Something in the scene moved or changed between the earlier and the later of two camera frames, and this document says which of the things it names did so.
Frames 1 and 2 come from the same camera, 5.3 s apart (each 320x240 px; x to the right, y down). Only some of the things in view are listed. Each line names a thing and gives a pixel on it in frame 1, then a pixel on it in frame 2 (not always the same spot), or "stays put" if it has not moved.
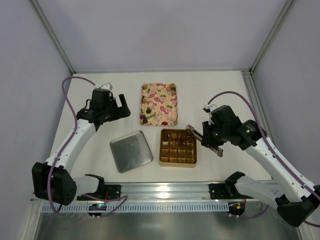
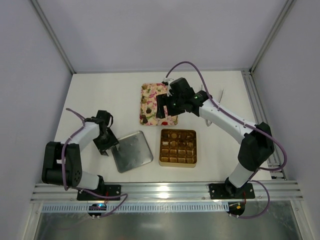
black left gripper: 119,110 to 107,146
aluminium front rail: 188,193 stays put
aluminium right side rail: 259,109 stays put
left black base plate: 105,191 stays put
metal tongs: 191,131 to 219,103
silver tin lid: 131,151 stays put
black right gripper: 208,138 to 167,107
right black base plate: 225,191 stays put
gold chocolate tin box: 177,149 stays put
